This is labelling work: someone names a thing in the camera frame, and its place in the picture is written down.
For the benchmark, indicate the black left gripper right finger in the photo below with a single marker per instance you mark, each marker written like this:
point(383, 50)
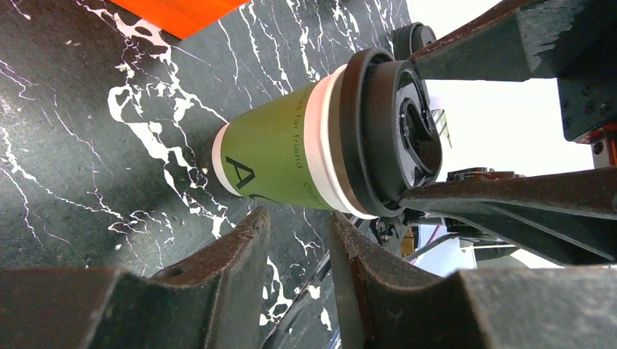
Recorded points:
point(384, 302)

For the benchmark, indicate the orange paper bag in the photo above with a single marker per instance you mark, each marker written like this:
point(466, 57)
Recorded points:
point(181, 18)

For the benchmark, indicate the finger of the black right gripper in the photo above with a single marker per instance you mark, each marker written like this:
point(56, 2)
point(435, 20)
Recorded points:
point(517, 41)
point(567, 218)

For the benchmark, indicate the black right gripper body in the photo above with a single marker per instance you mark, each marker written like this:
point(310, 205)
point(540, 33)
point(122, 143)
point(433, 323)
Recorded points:
point(587, 91)

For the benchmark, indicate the black plastic cup lid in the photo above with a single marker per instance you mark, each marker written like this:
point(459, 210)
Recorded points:
point(389, 140)

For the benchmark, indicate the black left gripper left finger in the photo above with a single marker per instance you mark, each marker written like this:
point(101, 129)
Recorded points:
point(211, 299)

